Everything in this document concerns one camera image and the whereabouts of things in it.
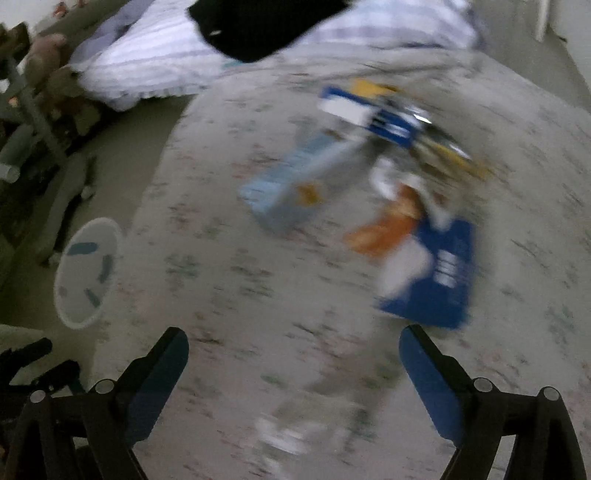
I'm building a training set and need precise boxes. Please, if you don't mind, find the brown plush toy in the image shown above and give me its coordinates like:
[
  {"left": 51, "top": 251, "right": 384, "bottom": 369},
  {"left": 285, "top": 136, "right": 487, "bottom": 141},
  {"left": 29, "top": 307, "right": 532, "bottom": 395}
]
[{"left": 45, "top": 65, "right": 103, "bottom": 137}]

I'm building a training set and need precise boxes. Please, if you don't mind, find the orange snack packet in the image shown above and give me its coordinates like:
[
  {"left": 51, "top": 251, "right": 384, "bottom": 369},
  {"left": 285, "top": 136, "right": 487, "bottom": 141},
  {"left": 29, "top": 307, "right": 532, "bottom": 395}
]
[{"left": 344, "top": 185, "right": 423, "bottom": 260}]

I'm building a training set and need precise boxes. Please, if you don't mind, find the grey wheeled stand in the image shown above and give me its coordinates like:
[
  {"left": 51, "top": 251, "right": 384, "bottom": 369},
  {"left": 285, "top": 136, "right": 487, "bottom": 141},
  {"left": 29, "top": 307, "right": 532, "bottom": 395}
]
[{"left": 0, "top": 44, "right": 99, "bottom": 266}]

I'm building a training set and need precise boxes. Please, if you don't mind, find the white wrapper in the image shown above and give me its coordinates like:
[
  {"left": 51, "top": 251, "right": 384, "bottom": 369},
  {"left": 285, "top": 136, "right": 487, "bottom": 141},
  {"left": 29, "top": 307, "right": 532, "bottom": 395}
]
[{"left": 368, "top": 156, "right": 419, "bottom": 197}]

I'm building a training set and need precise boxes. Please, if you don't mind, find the white round waste bin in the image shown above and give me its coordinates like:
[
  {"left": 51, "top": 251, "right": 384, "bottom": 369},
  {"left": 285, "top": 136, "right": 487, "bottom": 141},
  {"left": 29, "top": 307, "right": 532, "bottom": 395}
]
[{"left": 52, "top": 217, "right": 123, "bottom": 330}]

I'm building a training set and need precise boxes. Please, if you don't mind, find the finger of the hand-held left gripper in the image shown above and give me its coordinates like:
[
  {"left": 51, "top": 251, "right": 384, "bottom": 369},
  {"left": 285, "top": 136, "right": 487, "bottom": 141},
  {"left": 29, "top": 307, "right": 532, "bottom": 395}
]
[
  {"left": 0, "top": 337, "right": 53, "bottom": 370},
  {"left": 0, "top": 360, "right": 86, "bottom": 402}
]

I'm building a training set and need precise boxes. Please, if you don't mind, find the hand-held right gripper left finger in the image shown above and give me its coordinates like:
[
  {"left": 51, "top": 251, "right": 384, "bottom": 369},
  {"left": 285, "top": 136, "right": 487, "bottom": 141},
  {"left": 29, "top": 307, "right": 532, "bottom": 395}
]
[{"left": 0, "top": 327, "right": 190, "bottom": 480}]

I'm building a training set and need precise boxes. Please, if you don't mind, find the purple checked pillow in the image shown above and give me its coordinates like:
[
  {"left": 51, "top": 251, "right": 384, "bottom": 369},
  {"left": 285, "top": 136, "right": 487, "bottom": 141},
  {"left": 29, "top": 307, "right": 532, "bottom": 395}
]
[{"left": 76, "top": 0, "right": 485, "bottom": 112}]

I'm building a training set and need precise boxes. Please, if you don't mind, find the white wardrobe door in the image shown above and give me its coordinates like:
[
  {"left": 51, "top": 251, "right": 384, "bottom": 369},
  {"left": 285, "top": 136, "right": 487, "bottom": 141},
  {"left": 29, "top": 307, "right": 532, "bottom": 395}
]
[{"left": 534, "top": 0, "right": 591, "bottom": 43}]

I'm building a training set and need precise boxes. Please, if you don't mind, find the dark blue white-label packet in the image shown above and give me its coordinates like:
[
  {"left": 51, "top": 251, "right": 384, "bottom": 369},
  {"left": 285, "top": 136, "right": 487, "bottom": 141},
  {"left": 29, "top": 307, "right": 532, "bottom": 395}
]
[{"left": 318, "top": 84, "right": 419, "bottom": 149}]

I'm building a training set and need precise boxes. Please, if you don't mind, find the large dark blue box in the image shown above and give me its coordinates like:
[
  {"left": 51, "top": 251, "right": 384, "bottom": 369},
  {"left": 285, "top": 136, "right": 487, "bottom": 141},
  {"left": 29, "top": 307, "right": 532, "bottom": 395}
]
[{"left": 375, "top": 218, "right": 477, "bottom": 331}]

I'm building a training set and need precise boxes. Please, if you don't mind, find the black garment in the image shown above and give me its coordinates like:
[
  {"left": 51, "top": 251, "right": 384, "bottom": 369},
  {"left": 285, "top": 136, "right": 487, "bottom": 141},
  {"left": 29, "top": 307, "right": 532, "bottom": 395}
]
[{"left": 187, "top": 0, "right": 352, "bottom": 64}]

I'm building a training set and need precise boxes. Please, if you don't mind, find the lilac duvet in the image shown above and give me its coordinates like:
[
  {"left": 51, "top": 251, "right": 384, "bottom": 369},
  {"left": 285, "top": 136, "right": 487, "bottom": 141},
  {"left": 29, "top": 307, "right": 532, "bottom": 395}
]
[{"left": 68, "top": 0, "right": 153, "bottom": 72}]

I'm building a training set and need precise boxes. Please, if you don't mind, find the light blue carton box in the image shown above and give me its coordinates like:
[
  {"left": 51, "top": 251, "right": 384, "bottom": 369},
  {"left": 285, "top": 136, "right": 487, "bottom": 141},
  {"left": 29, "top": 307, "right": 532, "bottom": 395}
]
[{"left": 239, "top": 131, "right": 368, "bottom": 233}]

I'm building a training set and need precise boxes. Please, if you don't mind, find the yellow and black packet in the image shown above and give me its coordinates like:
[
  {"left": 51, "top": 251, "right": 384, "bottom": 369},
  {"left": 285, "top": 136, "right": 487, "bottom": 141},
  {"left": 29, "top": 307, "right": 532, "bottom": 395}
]
[{"left": 413, "top": 121, "right": 491, "bottom": 182}]

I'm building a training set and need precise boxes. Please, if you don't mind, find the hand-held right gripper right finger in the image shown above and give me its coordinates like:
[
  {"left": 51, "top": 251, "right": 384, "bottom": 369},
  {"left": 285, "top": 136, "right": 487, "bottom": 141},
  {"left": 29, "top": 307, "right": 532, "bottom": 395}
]
[{"left": 399, "top": 324, "right": 589, "bottom": 480}]

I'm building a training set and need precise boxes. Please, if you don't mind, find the floral bed sheet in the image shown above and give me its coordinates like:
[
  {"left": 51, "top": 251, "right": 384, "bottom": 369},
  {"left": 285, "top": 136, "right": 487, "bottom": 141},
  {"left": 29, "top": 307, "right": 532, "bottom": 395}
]
[{"left": 88, "top": 44, "right": 591, "bottom": 480}]

